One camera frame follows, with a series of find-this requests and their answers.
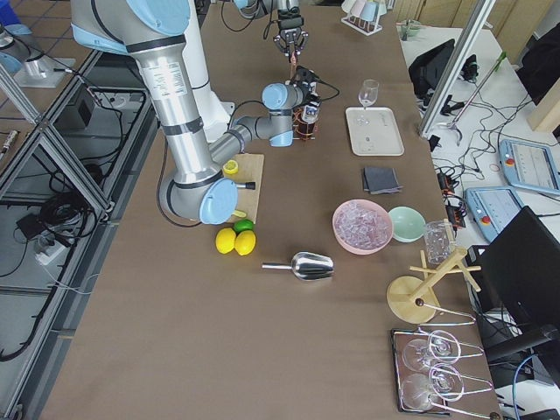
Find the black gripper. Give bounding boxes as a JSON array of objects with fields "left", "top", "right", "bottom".
[
  {"left": 291, "top": 65, "right": 319, "bottom": 103},
  {"left": 273, "top": 15, "right": 309, "bottom": 51}
]

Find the copper wire bottle basket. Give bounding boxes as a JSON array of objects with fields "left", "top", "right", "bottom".
[{"left": 290, "top": 52, "right": 319, "bottom": 141}]

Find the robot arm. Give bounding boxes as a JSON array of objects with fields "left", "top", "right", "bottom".
[
  {"left": 234, "top": 0, "right": 309, "bottom": 57},
  {"left": 71, "top": 0, "right": 318, "bottom": 225}
]

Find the wine glass on tray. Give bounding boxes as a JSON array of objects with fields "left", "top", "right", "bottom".
[{"left": 358, "top": 79, "right": 380, "bottom": 109}]

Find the white cup rack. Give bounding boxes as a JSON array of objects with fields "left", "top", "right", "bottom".
[{"left": 340, "top": 15, "right": 382, "bottom": 36}]

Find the cream serving tray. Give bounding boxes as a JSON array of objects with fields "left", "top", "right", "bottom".
[{"left": 346, "top": 107, "right": 404, "bottom": 157}]

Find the bamboo cutting board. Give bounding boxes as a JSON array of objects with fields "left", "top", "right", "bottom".
[{"left": 225, "top": 153, "right": 264, "bottom": 222}]

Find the lemon half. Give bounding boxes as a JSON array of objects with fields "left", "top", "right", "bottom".
[{"left": 222, "top": 159, "right": 239, "bottom": 175}]

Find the steel muddler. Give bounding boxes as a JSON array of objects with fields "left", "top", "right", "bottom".
[{"left": 235, "top": 182, "right": 256, "bottom": 190}]

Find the grey folded cloth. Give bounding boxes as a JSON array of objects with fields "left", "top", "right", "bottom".
[{"left": 362, "top": 166, "right": 402, "bottom": 195}]

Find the pink bowl of ice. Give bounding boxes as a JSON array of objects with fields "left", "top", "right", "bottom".
[{"left": 332, "top": 199, "right": 394, "bottom": 256}]

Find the lime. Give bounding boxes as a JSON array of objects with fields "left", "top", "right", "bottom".
[{"left": 233, "top": 219, "right": 255, "bottom": 234}]

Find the whole lemon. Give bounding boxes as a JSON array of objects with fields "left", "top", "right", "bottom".
[
  {"left": 234, "top": 230, "right": 256, "bottom": 256},
  {"left": 214, "top": 227, "right": 236, "bottom": 254}
]

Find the green bowl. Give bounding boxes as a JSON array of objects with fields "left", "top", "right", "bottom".
[{"left": 388, "top": 206, "right": 425, "bottom": 243}]

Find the steel ice scoop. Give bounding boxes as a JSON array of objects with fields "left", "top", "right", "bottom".
[{"left": 262, "top": 251, "right": 334, "bottom": 282}]

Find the glass tumbler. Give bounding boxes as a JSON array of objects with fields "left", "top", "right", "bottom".
[{"left": 423, "top": 220, "right": 452, "bottom": 264}]

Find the teach pendant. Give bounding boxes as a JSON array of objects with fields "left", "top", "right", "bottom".
[
  {"left": 498, "top": 139, "right": 559, "bottom": 195},
  {"left": 464, "top": 186, "right": 524, "bottom": 242}
]

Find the wooden cup tree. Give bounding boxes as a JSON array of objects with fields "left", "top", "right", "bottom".
[{"left": 386, "top": 229, "right": 481, "bottom": 325}]

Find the hanging wine glass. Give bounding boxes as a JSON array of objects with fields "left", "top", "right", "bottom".
[
  {"left": 401, "top": 363, "right": 465, "bottom": 412},
  {"left": 402, "top": 330, "right": 461, "bottom": 373}
]

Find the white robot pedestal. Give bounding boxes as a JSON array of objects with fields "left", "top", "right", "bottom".
[{"left": 183, "top": 0, "right": 235, "bottom": 144}]

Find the aluminium frame post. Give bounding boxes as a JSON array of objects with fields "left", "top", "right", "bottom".
[{"left": 418, "top": 0, "right": 495, "bottom": 139}]

